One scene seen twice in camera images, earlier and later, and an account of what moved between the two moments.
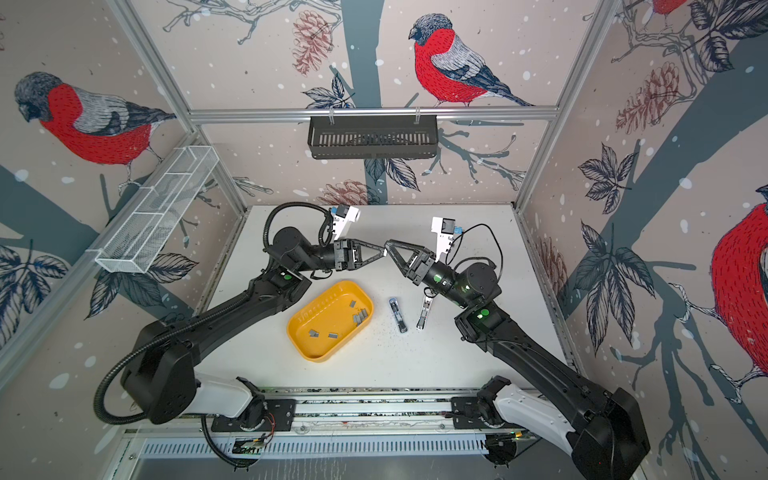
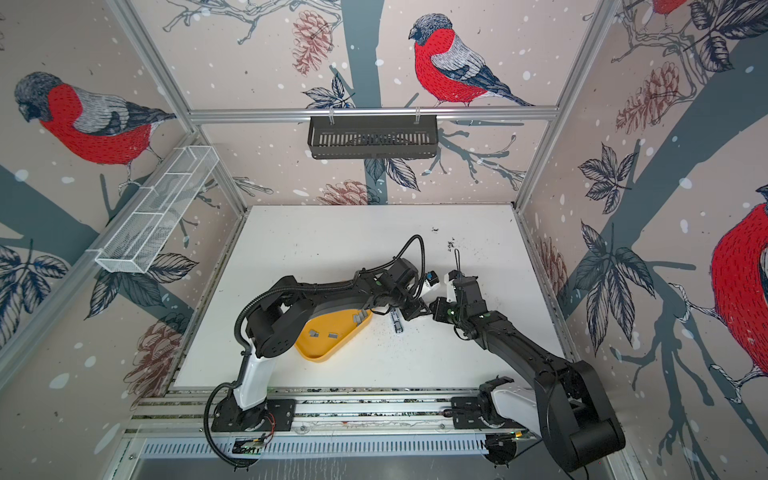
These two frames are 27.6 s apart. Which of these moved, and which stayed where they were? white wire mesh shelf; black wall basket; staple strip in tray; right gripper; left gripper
Moved: right gripper; left gripper
Stayed: black wall basket; staple strip in tray; white wire mesh shelf
